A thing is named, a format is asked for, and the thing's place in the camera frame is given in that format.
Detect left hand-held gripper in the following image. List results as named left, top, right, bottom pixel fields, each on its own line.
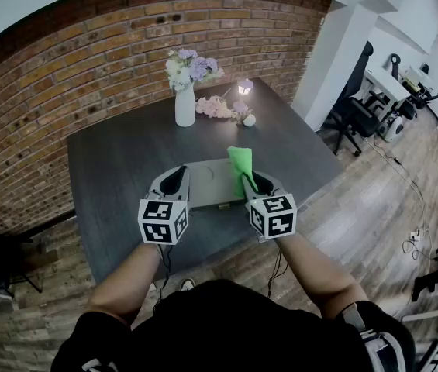
left=137, top=164, right=193, bottom=245

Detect white office desk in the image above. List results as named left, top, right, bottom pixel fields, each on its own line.
left=362, top=67, right=410, bottom=110

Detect grey shoulder strap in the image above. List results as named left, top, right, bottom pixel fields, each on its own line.
left=341, top=301, right=402, bottom=372

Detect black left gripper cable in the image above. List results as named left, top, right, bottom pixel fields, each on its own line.
left=151, top=243, right=174, bottom=310

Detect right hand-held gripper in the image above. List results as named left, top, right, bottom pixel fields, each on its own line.
left=241, top=170, right=298, bottom=244

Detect black office chair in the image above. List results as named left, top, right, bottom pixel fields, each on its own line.
left=320, top=40, right=381, bottom=158

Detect white exercise machine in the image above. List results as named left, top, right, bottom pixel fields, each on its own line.
left=376, top=109, right=405, bottom=143

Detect small lit lantern lamp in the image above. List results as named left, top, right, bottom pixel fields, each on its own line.
left=236, top=78, right=255, bottom=98

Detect white ceramic vase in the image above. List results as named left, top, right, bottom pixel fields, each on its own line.
left=174, top=81, right=198, bottom=128

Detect person's black shirt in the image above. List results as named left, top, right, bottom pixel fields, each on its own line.
left=50, top=279, right=417, bottom=372

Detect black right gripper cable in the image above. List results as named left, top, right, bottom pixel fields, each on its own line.
left=266, top=249, right=288, bottom=300

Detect grey plastic box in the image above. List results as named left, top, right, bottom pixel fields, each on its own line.
left=183, top=158, right=251, bottom=212

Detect small white pot with plant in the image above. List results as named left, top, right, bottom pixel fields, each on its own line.
left=232, top=100, right=257, bottom=128

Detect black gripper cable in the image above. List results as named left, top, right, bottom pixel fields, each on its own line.
left=266, top=249, right=288, bottom=300
left=151, top=243, right=174, bottom=310

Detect purple and white flower bouquet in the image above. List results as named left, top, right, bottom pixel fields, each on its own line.
left=164, top=48, right=226, bottom=92

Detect person's left forearm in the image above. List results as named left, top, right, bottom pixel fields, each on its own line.
left=85, top=240, right=164, bottom=326

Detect pink flower bunch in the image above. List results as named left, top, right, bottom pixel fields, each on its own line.
left=195, top=95, right=239, bottom=120

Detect green cloth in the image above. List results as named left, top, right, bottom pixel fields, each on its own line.
left=226, top=146, right=260, bottom=201

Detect person's right forearm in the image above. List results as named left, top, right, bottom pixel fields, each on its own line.
left=274, top=232, right=370, bottom=321

